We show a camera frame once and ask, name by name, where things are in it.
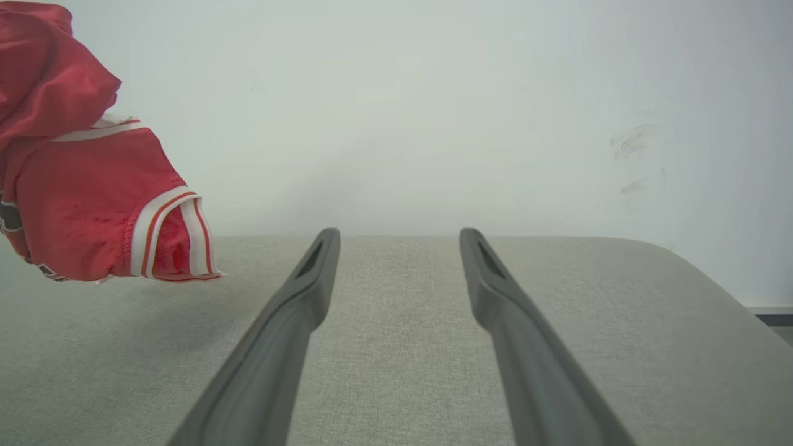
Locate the dark grey baseboard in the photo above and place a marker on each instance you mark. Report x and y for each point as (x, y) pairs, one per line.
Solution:
(774, 318)

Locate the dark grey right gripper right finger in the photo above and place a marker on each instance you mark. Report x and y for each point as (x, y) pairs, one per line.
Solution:
(539, 371)

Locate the red garment with white trim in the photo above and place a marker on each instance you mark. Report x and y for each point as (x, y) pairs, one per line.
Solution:
(74, 198)

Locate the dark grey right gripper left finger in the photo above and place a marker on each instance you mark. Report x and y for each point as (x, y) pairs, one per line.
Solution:
(272, 359)

